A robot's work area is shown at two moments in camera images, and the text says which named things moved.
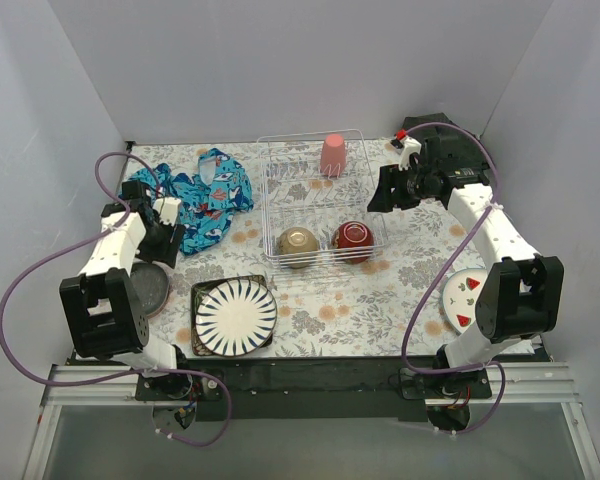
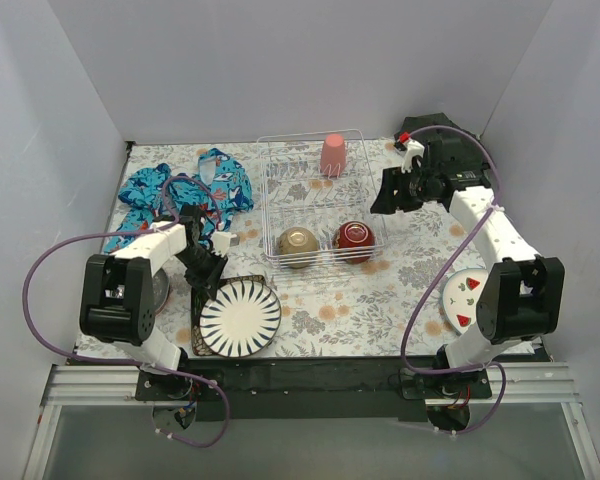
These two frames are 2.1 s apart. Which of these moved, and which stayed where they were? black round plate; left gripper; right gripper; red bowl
Moved: left gripper
Stayed: red bowl; black round plate; right gripper
